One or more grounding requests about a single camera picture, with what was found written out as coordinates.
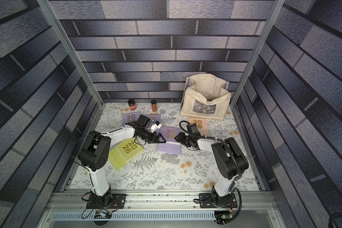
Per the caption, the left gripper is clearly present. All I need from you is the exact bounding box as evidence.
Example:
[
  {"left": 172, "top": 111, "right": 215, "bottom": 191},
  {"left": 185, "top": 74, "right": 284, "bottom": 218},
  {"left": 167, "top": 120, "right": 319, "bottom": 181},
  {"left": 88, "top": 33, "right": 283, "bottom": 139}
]
[{"left": 141, "top": 129, "right": 168, "bottom": 143}]

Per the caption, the purple calendar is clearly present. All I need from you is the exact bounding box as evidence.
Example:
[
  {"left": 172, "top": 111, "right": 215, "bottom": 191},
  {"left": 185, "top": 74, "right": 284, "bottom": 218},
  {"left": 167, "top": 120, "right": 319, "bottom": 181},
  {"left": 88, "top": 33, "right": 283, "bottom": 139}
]
[
  {"left": 158, "top": 126, "right": 181, "bottom": 155},
  {"left": 146, "top": 114, "right": 162, "bottom": 127},
  {"left": 122, "top": 112, "right": 141, "bottom": 125}
]

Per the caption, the peach 2026 desk calendar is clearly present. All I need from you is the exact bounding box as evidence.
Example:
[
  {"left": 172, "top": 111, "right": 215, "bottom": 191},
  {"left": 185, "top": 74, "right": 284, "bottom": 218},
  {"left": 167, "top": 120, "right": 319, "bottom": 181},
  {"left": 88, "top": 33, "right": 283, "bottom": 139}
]
[{"left": 188, "top": 117, "right": 209, "bottom": 135}]

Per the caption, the green 2026 desk calendar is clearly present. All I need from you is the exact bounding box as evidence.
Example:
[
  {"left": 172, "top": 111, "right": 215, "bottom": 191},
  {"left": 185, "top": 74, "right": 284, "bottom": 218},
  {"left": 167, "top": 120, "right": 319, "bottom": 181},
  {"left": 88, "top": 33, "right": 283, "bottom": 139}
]
[{"left": 108, "top": 138, "right": 144, "bottom": 171}]

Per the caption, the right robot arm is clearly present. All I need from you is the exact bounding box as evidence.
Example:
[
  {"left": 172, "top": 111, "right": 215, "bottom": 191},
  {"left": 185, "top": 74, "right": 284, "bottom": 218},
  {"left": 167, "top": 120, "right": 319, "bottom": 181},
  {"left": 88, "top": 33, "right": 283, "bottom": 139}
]
[{"left": 175, "top": 121, "right": 249, "bottom": 202}]

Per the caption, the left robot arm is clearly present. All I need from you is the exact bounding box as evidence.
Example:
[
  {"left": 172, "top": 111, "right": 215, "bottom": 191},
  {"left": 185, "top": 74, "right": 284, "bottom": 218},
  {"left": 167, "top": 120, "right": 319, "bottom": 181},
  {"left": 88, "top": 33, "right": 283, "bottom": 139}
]
[{"left": 78, "top": 115, "right": 166, "bottom": 198}]

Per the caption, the amber spice jar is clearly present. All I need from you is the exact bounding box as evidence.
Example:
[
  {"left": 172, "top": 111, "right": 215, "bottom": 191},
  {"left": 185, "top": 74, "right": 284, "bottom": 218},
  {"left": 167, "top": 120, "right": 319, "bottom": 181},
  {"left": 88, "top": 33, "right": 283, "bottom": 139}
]
[{"left": 151, "top": 99, "right": 158, "bottom": 112}]

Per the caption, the red-labelled dark jar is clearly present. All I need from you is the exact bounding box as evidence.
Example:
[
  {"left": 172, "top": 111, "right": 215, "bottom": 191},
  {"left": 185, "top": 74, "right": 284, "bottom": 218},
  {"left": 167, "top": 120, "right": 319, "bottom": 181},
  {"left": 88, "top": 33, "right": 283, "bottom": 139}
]
[{"left": 127, "top": 99, "right": 137, "bottom": 110}]

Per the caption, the beige canvas tote bag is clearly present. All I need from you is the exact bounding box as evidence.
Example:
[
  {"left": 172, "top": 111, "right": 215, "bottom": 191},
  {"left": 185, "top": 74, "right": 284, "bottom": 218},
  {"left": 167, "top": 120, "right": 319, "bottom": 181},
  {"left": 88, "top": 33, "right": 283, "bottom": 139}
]
[{"left": 180, "top": 74, "right": 231, "bottom": 121}]

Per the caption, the right circuit board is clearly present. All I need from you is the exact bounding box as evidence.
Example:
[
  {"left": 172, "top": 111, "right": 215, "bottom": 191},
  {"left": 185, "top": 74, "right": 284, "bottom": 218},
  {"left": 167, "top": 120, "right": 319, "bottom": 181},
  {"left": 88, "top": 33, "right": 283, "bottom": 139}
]
[{"left": 214, "top": 210, "right": 233, "bottom": 225}]

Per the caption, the circuit board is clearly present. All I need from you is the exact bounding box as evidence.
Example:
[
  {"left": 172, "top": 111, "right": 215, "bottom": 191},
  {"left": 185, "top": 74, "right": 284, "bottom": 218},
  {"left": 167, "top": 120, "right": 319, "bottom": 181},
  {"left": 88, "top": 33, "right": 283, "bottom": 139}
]
[
  {"left": 94, "top": 210, "right": 112, "bottom": 219},
  {"left": 214, "top": 210, "right": 233, "bottom": 225}
]

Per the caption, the perforated metal grille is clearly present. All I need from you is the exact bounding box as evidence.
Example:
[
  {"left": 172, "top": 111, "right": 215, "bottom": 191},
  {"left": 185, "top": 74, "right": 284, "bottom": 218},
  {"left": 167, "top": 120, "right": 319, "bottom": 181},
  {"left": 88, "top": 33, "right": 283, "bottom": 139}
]
[{"left": 52, "top": 211, "right": 215, "bottom": 221}]

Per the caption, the left circuit board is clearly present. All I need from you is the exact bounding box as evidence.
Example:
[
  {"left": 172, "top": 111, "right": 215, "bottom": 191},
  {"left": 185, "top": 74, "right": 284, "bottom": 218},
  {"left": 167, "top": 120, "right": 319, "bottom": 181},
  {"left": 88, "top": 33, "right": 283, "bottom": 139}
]
[{"left": 94, "top": 210, "right": 112, "bottom": 219}]

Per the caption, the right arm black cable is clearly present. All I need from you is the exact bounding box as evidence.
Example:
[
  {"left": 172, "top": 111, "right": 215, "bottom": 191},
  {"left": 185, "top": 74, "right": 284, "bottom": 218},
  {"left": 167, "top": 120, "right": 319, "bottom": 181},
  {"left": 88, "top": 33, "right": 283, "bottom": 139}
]
[{"left": 179, "top": 120, "right": 243, "bottom": 225}]

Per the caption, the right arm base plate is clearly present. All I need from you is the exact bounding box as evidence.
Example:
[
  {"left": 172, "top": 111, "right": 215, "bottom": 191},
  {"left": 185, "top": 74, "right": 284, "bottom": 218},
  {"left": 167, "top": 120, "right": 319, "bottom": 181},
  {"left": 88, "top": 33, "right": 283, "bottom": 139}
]
[{"left": 197, "top": 193, "right": 238, "bottom": 209}]

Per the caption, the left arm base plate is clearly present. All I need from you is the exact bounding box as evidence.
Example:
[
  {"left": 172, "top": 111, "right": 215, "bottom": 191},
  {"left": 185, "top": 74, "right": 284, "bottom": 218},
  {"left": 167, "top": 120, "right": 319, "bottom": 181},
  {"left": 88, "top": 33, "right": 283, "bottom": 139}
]
[{"left": 86, "top": 193, "right": 127, "bottom": 210}]

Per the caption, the aluminium mounting rail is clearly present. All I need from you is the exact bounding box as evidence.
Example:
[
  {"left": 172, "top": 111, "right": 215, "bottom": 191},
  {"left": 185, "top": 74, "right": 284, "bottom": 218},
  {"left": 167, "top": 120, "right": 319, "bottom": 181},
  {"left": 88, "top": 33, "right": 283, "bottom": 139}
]
[{"left": 44, "top": 189, "right": 278, "bottom": 212}]

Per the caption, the left aluminium frame post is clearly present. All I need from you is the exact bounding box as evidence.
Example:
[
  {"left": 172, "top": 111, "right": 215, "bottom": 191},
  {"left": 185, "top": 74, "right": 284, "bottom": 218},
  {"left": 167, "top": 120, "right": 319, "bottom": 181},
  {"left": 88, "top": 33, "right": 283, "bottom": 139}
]
[{"left": 36, "top": 0, "right": 104, "bottom": 107}]

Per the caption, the aluminium frame post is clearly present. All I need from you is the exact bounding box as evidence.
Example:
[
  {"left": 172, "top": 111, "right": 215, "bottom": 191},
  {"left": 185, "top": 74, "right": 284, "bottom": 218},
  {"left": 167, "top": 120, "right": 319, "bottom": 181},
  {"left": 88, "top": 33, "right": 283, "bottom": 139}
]
[
  {"left": 36, "top": 0, "right": 104, "bottom": 107},
  {"left": 231, "top": 0, "right": 285, "bottom": 109}
]

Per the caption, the right aluminium frame post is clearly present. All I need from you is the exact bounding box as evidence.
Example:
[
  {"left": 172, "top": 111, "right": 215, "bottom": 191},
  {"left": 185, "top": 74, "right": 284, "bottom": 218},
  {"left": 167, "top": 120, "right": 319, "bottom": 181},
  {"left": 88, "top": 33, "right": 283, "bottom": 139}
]
[{"left": 231, "top": 0, "right": 285, "bottom": 109}]

